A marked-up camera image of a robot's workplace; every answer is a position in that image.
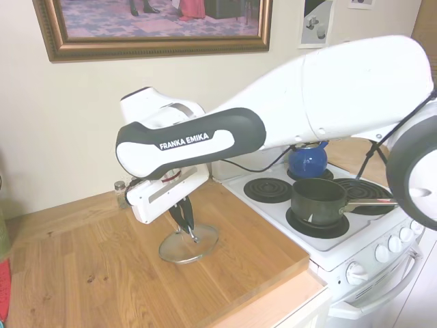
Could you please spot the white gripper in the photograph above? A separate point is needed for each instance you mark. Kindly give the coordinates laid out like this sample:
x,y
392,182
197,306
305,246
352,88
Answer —
x,y
160,196

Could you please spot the glass pot lid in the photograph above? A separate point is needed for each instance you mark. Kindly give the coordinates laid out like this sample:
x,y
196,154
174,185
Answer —
x,y
191,251

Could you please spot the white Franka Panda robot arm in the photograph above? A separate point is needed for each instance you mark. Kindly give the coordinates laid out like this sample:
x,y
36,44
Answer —
x,y
341,95

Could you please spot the glass spice jar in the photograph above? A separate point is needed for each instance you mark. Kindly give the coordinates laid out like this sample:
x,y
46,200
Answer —
x,y
120,196

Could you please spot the blue enamel kettle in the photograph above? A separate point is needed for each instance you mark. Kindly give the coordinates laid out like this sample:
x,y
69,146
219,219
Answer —
x,y
307,162

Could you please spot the green cloth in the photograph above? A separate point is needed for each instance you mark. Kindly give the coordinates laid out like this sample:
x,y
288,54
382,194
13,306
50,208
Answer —
x,y
3,232

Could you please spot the white stove knob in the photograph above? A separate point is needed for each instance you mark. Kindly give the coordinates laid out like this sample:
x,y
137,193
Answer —
x,y
396,243
416,227
383,253
356,274
406,234

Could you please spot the white electric stove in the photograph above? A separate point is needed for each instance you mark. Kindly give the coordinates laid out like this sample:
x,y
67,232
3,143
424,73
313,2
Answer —
x,y
362,273

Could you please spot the red cloth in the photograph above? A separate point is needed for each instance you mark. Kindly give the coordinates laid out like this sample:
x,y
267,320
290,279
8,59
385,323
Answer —
x,y
4,287

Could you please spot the gold framed painting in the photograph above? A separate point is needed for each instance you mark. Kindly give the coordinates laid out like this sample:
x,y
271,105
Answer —
x,y
153,20

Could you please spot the grey still life poster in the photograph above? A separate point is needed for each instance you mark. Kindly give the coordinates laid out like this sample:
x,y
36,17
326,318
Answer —
x,y
315,24

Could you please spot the small paper print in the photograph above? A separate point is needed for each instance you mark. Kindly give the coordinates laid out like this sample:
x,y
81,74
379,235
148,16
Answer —
x,y
361,3

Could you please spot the brown wooden door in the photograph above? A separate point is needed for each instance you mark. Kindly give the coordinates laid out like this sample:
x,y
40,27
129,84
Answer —
x,y
426,30

